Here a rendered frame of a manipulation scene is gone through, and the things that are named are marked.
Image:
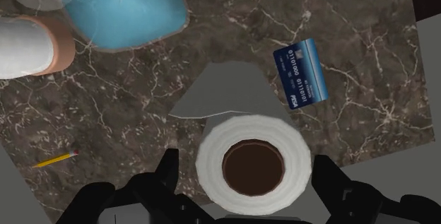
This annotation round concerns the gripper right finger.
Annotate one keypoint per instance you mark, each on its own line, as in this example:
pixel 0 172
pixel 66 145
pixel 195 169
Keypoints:
pixel 348 195

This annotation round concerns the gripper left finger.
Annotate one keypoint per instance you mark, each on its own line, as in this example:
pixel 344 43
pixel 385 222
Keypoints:
pixel 156 190

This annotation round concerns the white toilet paper roll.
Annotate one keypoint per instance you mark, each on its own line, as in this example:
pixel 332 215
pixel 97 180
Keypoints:
pixel 253 163

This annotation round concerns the yellow pencil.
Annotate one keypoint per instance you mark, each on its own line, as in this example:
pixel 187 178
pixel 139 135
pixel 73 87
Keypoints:
pixel 55 159

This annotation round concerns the blue bank card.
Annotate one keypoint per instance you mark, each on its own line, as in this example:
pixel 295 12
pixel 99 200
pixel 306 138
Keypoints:
pixel 300 73

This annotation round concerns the light blue faceted vase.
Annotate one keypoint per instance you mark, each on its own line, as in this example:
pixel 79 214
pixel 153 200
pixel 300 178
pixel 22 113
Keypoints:
pixel 125 9

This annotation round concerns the white and orange cylinder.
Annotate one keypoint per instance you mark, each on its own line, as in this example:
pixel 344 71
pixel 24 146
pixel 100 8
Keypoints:
pixel 31 46

